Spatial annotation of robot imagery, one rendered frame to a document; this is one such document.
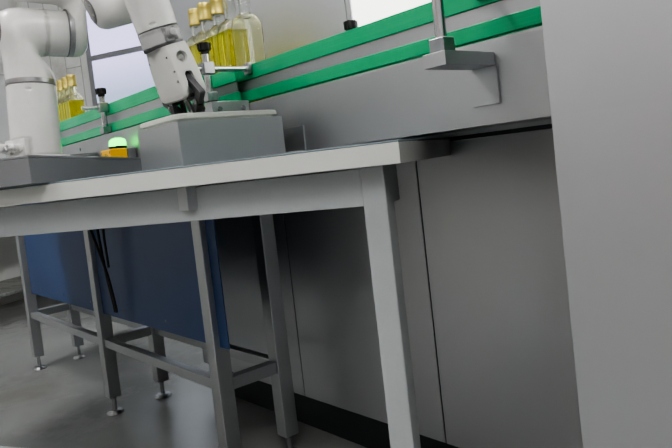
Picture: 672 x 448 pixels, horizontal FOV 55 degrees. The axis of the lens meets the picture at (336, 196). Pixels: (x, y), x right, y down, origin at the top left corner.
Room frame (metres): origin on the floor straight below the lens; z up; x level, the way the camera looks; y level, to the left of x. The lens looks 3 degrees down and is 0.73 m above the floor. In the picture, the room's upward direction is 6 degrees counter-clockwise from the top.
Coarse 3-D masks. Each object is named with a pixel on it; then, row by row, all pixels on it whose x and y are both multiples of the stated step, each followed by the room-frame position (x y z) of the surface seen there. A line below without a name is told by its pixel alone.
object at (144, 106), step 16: (128, 96) 1.75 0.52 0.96; (144, 96) 1.67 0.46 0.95; (96, 112) 1.93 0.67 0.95; (112, 112) 1.84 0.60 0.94; (128, 112) 1.76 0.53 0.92; (144, 112) 1.68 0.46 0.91; (160, 112) 1.61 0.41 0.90; (64, 128) 2.16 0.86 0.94; (80, 128) 2.06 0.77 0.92; (96, 128) 1.94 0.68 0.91; (112, 128) 1.85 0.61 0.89; (64, 144) 2.18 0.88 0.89
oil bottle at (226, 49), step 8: (224, 24) 1.55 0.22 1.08; (224, 32) 1.55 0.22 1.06; (224, 40) 1.56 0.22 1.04; (232, 40) 1.54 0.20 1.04; (224, 48) 1.56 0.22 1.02; (232, 48) 1.54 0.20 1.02; (224, 56) 1.56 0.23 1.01; (232, 56) 1.54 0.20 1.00; (224, 64) 1.57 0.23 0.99; (232, 64) 1.54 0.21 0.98
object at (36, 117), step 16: (16, 96) 1.30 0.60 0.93; (32, 96) 1.30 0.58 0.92; (48, 96) 1.32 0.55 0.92; (16, 112) 1.30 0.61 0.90; (32, 112) 1.30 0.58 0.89; (48, 112) 1.32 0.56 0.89; (16, 128) 1.30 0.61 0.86; (32, 128) 1.30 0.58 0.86; (48, 128) 1.31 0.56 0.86; (0, 144) 1.27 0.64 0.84; (16, 144) 1.28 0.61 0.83; (32, 144) 1.29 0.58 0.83; (48, 144) 1.31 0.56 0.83
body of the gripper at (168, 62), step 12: (156, 48) 1.16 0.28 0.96; (168, 48) 1.15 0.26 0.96; (180, 48) 1.16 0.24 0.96; (156, 60) 1.18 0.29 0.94; (168, 60) 1.16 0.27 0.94; (180, 60) 1.17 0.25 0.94; (192, 60) 1.18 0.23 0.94; (156, 72) 1.20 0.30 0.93; (168, 72) 1.17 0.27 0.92; (180, 72) 1.16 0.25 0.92; (192, 72) 1.17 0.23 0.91; (156, 84) 1.22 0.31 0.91; (168, 84) 1.18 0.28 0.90; (180, 84) 1.16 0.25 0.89; (204, 84) 1.19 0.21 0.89; (168, 96) 1.20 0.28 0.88; (180, 96) 1.17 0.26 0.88
